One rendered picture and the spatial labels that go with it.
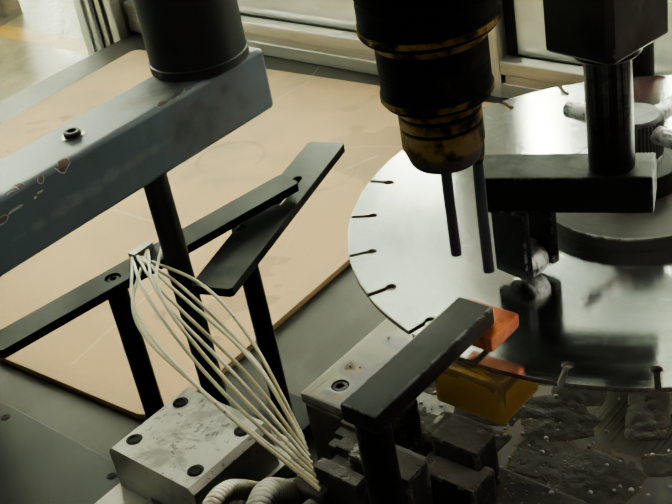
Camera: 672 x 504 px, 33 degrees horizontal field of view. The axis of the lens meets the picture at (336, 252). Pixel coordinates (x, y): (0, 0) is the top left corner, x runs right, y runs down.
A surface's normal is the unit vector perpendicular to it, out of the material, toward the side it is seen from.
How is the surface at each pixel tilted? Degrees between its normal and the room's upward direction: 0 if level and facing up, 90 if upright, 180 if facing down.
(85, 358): 0
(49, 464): 0
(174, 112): 90
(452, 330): 0
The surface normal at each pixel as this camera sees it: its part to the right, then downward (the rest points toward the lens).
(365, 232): -0.16, -0.84
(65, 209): 0.75, 0.23
